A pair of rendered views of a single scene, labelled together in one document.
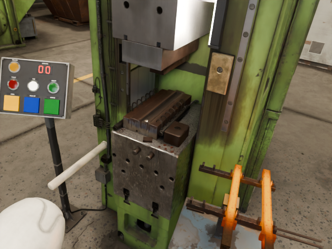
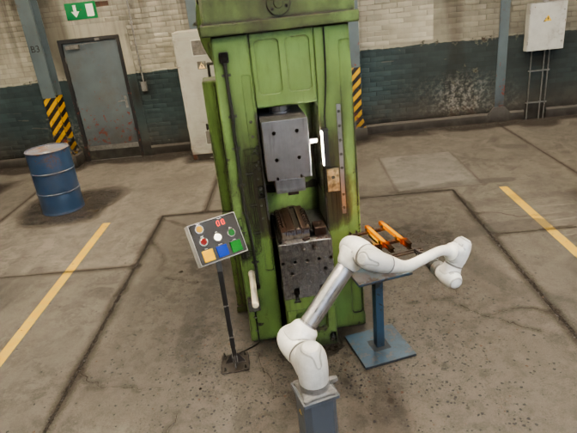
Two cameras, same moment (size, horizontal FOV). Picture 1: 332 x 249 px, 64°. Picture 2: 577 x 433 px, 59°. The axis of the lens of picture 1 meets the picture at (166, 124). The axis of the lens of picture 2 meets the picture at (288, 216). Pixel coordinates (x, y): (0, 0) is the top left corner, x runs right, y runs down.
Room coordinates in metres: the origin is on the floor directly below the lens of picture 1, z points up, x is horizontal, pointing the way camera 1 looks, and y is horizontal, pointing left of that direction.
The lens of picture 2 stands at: (-1.69, 1.79, 2.50)
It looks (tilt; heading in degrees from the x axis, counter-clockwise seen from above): 23 degrees down; 330
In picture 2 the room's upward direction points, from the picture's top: 6 degrees counter-clockwise
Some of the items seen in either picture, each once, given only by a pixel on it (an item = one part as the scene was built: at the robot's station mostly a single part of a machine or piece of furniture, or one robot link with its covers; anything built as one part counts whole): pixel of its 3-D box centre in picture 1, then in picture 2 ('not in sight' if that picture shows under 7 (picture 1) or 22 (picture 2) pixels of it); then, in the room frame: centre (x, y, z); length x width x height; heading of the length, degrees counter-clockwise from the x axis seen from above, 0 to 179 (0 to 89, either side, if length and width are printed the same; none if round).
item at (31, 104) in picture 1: (32, 104); (222, 250); (1.14, 0.67, 1.01); 0.07 x 0.05 x 0.07; 90
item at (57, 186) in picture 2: not in sight; (55, 179); (5.89, 1.08, 0.44); 0.59 x 0.59 x 0.88
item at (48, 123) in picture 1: (57, 160); (225, 302); (1.27, 0.67, 0.54); 0.04 x 0.04 x 1.08; 65
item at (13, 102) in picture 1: (12, 103); (209, 255); (1.14, 0.77, 1.01); 0.07 x 0.05 x 0.07; 90
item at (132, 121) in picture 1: (159, 109); (291, 222); (1.30, 0.04, 0.96); 0.42 x 0.20 x 0.09; 155
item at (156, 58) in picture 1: (164, 44); (287, 175); (1.30, 0.04, 1.32); 0.42 x 0.20 x 0.10; 155
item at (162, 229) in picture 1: (161, 202); (306, 302); (1.28, -0.01, 0.23); 0.55 x 0.37 x 0.47; 155
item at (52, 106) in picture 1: (52, 106); (236, 246); (1.14, 0.57, 1.01); 0.07 x 0.05 x 0.07; 90
